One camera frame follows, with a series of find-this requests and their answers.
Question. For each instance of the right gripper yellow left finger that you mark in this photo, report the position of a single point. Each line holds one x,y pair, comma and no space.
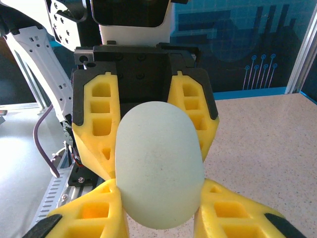
99,198

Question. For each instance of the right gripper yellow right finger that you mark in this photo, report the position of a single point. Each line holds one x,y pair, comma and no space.
223,198

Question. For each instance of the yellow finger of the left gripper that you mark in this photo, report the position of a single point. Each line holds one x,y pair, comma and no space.
84,138
210,124

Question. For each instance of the mint green earbud charging case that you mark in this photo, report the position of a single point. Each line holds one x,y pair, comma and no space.
158,161

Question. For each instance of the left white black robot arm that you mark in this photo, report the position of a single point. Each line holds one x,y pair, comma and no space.
44,62

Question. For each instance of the grey metal panel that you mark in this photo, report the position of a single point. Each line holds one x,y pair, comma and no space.
15,173

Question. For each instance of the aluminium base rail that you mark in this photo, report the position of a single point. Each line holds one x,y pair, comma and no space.
74,196

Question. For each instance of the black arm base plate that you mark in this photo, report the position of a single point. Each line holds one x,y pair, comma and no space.
83,178

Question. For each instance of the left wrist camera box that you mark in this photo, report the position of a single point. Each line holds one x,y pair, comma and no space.
133,32

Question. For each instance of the aluminium frame post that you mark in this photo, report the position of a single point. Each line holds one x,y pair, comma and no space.
302,62

